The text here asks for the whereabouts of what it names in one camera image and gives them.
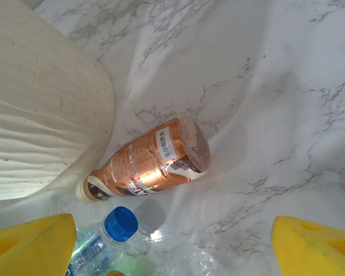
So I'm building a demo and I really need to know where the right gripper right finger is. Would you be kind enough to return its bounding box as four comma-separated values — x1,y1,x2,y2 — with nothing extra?
271,215,345,276

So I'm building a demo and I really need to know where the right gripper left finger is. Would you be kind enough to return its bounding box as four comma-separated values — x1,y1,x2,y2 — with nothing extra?
0,213,78,276

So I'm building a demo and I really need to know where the clear bottle blue-white label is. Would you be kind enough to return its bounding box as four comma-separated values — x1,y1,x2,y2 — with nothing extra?
66,206,167,276

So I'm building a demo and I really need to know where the clear plastic bottle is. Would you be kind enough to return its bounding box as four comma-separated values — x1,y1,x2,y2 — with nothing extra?
152,244,222,276

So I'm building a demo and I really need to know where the copper brown label bottle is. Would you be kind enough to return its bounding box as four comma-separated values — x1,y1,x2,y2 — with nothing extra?
75,116,212,204

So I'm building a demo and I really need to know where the cream plastic bin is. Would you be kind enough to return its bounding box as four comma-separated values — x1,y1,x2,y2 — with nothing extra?
0,0,117,202

